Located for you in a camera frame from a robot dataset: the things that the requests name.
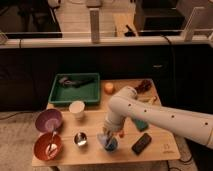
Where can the dark tool in tray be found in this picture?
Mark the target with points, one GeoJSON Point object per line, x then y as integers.
{"type": "Point", "coordinates": [66, 82]}

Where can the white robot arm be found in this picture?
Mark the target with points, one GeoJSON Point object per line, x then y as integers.
{"type": "Point", "coordinates": [195, 126]}

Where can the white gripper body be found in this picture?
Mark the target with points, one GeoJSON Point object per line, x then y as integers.
{"type": "Point", "coordinates": [111, 129]}

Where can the light blue towel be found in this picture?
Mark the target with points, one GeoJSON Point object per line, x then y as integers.
{"type": "Point", "coordinates": [104, 139]}

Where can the purple bowl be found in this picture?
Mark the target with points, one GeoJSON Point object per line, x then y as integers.
{"type": "Point", "coordinates": [48, 120]}

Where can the small metal cup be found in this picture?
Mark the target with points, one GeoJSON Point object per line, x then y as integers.
{"type": "Point", "coordinates": [80, 139]}

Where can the purple grapes bunch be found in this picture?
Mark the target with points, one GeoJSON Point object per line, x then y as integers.
{"type": "Point", "coordinates": [144, 86]}

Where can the red bowl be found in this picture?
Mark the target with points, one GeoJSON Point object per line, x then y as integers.
{"type": "Point", "coordinates": [42, 144]}

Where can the blue plastic cup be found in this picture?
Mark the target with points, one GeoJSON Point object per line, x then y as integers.
{"type": "Point", "coordinates": [110, 144]}

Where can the white spoon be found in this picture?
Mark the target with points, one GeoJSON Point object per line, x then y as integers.
{"type": "Point", "coordinates": [51, 142]}

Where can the banana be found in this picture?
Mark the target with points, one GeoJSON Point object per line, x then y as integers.
{"type": "Point", "coordinates": [149, 100]}

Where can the wooden table board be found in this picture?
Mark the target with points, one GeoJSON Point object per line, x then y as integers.
{"type": "Point", "coordinates": [162, 147]}

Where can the teal sponge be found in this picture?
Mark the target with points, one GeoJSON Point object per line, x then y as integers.
{"type": "Point", "coordinates": [140, 125]}

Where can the green plastic tray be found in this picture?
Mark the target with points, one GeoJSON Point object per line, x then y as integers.
{"type": "Point", "coordinates": [90, 93]}

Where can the black rectangular block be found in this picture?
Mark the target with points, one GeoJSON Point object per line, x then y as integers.
{"type": "Point", "coordinates": [141, 143]}

